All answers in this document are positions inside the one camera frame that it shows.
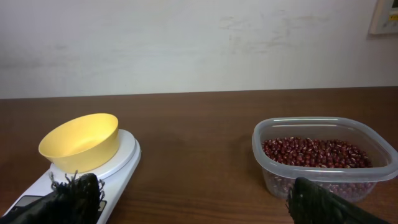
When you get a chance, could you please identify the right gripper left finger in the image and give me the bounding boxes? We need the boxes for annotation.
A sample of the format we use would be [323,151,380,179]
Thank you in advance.
[1,173,105,224]

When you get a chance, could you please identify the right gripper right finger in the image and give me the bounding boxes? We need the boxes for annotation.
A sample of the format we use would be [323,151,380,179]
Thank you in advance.
[286,177,387,224]

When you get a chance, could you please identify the white digital kitchen scale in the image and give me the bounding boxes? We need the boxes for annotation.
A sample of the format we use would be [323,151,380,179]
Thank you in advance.
[6,129,141,224]

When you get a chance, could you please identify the yellow plastic bowl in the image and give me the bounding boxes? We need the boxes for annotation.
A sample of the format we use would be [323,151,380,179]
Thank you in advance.
[39,113,120,173]

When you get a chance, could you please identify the red adzuki beans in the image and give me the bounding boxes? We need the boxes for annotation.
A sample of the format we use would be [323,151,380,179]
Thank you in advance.
[262,137,373,169]

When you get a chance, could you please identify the clear plastic container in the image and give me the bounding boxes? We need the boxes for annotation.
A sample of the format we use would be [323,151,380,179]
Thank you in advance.
[252,117,397,202]

